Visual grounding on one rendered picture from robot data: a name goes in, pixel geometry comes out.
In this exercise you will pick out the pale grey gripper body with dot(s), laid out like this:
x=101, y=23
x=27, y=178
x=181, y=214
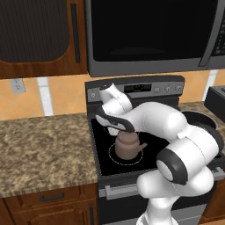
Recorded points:
x=113, y=130

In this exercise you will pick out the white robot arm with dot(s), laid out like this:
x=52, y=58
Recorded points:
x=178, y=152

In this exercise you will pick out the black stove with oven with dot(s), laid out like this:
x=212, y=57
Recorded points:
x=102, y=146

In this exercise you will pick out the brown kettle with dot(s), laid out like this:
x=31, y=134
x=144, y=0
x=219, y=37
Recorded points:
x=126, y=148

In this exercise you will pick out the grey stove knob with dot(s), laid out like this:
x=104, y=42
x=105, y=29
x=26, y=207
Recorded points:
x=157, y=90
x=178, y=88
x=93, y=95
x=167, y=88

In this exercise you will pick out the wooden drawer front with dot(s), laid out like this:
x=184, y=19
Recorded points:
x=73, y=194

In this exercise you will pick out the black pan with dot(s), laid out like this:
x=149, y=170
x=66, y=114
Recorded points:
x=202, y=117

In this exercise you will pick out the plain wooden cupboard door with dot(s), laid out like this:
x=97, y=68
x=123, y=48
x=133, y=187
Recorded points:
x=58, y=215

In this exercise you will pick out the black microwave oven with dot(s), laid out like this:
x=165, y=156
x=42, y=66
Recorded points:
x=146, y=32

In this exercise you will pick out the black toaster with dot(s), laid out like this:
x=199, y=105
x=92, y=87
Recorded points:
x=215, y=101

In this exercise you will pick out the wooden cupboard door, dark pane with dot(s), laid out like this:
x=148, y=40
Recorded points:
x=35, y=32

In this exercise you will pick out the wooden base cupboard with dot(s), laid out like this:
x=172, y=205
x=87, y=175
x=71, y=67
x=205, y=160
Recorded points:
x=216, y=202

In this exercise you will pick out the grey wall socket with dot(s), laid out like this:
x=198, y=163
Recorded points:
x=18, y=85

